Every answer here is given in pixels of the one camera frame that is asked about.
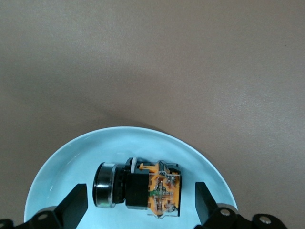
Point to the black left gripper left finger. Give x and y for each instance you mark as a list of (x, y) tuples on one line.
[(69, 210)]

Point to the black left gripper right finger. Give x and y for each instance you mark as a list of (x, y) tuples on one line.
[(212, 212)]

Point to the orange push-button switch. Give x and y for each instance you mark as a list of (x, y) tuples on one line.
[(138, 188)]

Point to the light blue plate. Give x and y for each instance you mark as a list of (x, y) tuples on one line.
[(78, 155)]

